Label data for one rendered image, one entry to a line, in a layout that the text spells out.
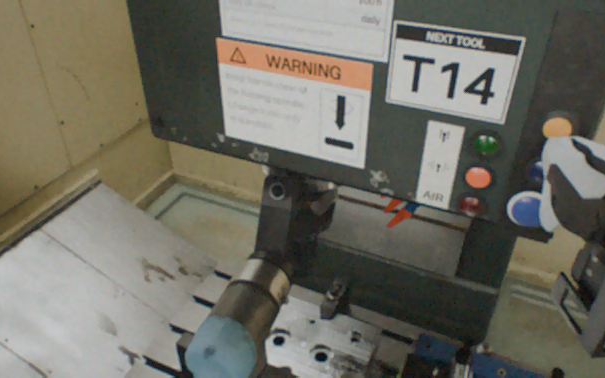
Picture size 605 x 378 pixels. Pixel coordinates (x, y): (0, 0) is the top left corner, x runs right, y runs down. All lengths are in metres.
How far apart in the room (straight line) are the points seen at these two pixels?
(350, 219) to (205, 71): 0.93
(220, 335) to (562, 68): 0.42
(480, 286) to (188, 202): 1.26
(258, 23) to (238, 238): 1.56
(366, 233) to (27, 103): 1.03
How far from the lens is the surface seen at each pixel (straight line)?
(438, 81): 0.44
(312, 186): 0.71
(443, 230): 1.34
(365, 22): 0.44
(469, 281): 1.47
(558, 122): 0.44
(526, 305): 1.89
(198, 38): 0.53
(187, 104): 0.57
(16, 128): 1.66
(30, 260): 1.73
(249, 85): 0.51
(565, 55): 0.42
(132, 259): 1.75
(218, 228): 2.05
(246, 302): 0.62
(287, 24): 0.47
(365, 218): 1.38
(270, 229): 0.68
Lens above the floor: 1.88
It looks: 36 degrees down
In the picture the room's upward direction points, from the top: straight up
